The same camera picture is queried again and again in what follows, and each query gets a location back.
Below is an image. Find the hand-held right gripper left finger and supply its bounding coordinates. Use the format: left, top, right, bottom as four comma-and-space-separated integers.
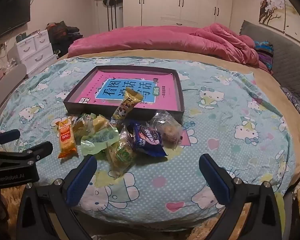
16, 154, 98, 240

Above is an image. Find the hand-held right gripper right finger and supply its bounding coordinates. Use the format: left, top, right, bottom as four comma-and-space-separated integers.
199, 154, 283, 240

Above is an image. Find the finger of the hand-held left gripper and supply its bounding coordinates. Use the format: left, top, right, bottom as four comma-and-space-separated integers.
0, 141, 53, 167
0, 129, 21, 153

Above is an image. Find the orange snack packet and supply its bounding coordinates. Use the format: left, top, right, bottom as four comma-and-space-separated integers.
51, 117, 78, 158

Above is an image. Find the pale green snack packet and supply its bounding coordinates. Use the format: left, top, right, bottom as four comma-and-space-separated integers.
80, 126, 120, 155

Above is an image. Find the green label round cookie packet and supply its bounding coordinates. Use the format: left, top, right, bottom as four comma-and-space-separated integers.
106, 127, 138, 174

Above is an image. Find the small clear cookie packet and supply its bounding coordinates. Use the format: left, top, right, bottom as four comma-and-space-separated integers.
72, 114, 94, 143

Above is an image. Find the clear packet with yellow cake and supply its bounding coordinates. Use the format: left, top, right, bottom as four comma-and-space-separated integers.
90, 115, 113, 133

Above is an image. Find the clear packet with brown pastry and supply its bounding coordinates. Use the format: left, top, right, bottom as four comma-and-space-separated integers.
150, 111, 184, 150

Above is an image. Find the dark grey shallow box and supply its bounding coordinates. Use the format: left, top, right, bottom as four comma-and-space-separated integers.
63, 66, 185, 125

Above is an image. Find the blue cookie packet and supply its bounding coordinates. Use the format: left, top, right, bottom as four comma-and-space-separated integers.
129, 121, 168, 157

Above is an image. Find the long yellow snack packet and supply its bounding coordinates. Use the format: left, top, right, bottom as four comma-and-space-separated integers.
110, 88, 144, 125

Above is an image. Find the shaggy yellow rug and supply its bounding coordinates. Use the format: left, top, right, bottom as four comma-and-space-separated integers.
0, 182, 253, 240

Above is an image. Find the cartoon cat printed blanket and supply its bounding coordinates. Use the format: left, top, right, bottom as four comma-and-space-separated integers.
0, 56, 297, 220

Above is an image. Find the white drawer unit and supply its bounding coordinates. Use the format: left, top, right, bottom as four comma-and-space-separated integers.
16, 30, 58, 77

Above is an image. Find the pink and blue book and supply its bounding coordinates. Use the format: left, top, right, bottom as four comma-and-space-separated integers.
74, 71, 179, 112

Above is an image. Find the dark patterned cloth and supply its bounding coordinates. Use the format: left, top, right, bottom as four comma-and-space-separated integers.
281, 86, 300, 125

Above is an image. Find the pile of dark clothes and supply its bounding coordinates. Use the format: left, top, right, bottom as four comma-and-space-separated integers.
46, 21, 84, 55

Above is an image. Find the black television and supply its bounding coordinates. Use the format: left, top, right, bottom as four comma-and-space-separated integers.
0, 0, 31, 43

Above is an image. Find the colourful striped cloth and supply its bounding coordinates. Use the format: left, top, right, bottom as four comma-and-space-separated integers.
254, 40, 274, 70

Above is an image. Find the grey quilted headboard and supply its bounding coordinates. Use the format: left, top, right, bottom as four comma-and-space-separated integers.
239, 20, 300, 125

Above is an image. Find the pink duvet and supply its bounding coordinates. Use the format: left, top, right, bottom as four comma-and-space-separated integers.
67, 22, 274, 74

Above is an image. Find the white wardrobe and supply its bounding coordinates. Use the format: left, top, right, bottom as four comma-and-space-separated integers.
122, 0, 234, 28

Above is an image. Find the blossom tree wall painting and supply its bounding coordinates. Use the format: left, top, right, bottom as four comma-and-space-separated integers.
259, 0, 300, 34

